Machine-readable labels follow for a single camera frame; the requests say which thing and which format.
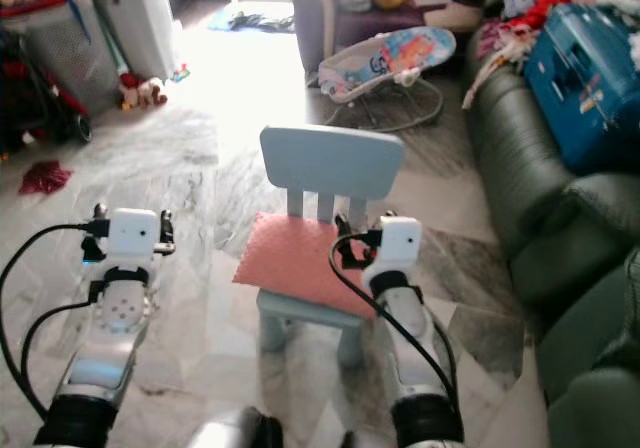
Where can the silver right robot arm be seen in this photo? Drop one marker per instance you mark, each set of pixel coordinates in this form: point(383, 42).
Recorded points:
point(415, 368)

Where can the salmon pink pillow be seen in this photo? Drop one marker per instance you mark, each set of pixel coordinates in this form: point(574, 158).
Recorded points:
point(295, 263)

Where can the dark green leather sofa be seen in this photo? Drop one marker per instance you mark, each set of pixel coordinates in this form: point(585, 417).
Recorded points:
point(530, 168)

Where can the light blue child chair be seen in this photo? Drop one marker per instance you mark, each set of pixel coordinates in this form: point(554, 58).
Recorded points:
point(330, 158)

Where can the red cloth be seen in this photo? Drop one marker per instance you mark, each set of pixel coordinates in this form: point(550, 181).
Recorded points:
point(45, 178)

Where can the small plush toy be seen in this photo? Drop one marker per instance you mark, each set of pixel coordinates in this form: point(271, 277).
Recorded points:
point(145, 93)

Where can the printed baby bouncer seat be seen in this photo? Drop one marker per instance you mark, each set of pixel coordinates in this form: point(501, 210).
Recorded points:
point(390, 58)

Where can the black stroller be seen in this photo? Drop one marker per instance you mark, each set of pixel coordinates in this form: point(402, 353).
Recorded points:
point(40, 98)

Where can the grey storage bin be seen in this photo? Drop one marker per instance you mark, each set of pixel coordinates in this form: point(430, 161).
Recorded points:
point(75, 63)

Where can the purple armchair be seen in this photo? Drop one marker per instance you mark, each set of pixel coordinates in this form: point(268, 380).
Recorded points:
point(370, 32)

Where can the white air purifier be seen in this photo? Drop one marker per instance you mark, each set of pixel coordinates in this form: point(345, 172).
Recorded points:
point(135, 23)

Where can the blue floor mat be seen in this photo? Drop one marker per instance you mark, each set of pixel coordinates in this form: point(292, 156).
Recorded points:
point(250, 20)

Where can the mixed clothes pile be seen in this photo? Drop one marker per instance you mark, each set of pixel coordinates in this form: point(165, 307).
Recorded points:
point(540, 13)

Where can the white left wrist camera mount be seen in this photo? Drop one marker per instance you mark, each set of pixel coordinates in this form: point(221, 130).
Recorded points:
point(132, 236)

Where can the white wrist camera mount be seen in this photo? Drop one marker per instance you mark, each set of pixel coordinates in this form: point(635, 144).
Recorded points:
point(132, 236)
point(400, 243)

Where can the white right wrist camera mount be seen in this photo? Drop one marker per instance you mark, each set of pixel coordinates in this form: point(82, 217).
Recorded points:
point(400, 243)

